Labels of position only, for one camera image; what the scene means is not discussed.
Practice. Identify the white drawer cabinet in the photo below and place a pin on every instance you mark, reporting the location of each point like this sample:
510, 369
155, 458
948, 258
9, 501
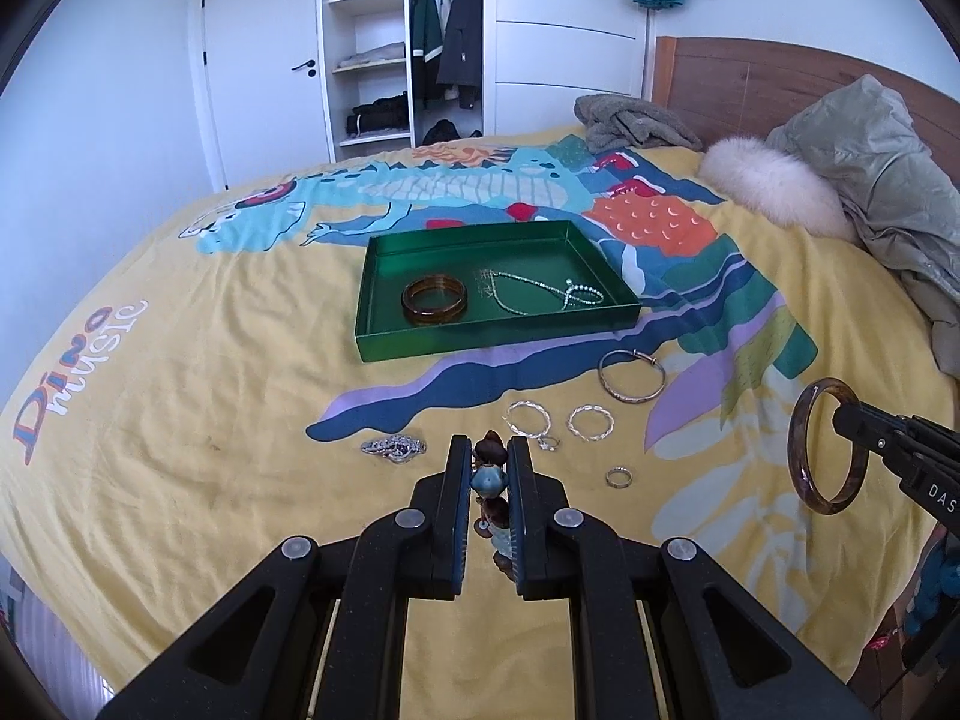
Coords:
562, 52

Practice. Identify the black bag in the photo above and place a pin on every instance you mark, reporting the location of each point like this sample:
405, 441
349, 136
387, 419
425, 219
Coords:
441, 131

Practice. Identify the silver bangle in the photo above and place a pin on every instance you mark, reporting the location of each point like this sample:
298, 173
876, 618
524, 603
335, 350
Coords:
609, 387

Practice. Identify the wooden headboard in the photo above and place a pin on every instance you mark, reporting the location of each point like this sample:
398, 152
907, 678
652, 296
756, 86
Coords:
735, 82

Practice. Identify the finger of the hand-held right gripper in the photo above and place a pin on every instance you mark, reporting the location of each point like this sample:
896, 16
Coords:
881, 450
877, 420

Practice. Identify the folded black clothes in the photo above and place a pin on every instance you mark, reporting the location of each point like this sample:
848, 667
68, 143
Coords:
377, 116

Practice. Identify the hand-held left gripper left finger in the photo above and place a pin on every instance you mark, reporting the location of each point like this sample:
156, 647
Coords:
460, 510

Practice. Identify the person's right hand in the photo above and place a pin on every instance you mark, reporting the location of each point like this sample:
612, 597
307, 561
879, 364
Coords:
934, 585

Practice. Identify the grey-green down jacket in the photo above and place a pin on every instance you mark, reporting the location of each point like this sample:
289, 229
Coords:
877, 165

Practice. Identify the white open wardrobe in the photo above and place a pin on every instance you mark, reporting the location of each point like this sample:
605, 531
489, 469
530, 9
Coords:
367, 22

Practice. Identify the yellow dinosaur printed bedsheet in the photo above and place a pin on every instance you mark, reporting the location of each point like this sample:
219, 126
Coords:
195, 390

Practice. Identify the folded light clothes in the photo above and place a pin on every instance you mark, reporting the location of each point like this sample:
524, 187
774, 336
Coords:
369, 56

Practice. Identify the green tray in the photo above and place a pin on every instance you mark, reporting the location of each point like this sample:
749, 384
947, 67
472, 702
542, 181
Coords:
427, 255

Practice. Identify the dark hanging jacket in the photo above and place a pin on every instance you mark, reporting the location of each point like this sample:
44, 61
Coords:
461, 30

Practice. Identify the amber bangle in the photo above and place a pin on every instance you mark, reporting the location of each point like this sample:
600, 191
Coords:
796, 457
409, 309

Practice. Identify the grey fleece blanket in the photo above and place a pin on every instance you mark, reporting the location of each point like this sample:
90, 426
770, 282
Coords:
637, 124

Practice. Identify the silver brooch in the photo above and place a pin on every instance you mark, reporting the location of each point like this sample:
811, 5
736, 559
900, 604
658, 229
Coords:
391, 448

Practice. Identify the twisted silver hoop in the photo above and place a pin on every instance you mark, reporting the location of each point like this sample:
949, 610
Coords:
576, 427
513, 424

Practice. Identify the green hanging jacket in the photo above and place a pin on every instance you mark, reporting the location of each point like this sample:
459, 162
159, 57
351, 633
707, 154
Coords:
421, 30

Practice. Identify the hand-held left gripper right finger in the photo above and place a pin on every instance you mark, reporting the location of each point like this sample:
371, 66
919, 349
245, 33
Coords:
519, 510

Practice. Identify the white fur pillow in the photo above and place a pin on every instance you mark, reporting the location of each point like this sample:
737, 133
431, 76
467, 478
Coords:
772, 184

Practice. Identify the white door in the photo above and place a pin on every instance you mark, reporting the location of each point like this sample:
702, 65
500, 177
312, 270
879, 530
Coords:
255, 52

